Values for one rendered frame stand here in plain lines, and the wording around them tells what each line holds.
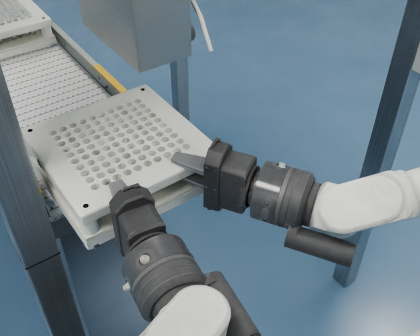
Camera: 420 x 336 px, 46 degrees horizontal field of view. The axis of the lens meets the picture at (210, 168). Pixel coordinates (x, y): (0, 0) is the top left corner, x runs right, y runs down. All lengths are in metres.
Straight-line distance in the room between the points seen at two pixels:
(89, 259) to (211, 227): 0.87
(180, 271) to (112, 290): 0.82
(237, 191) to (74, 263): 0.62
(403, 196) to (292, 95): 2.17
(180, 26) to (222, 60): 2.27
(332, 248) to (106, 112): 0.44
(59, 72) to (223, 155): 0.68
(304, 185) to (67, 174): 0.35
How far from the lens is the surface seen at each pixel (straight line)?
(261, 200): 0.70
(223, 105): 2.70
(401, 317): 1.92
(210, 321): 0.54
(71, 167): 0.78
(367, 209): 0.68
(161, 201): 0.77
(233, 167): 0.71
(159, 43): 0.84
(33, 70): 1.33
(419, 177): 0.72
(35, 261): 0.89
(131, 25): 0.81
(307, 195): 0.70
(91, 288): 1.35
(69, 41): 1.36
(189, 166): 0.75
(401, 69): 1.35
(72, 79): 1.26
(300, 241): 0.71
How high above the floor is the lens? 1.53
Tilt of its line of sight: 42 degrees down
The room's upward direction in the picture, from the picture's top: straight up
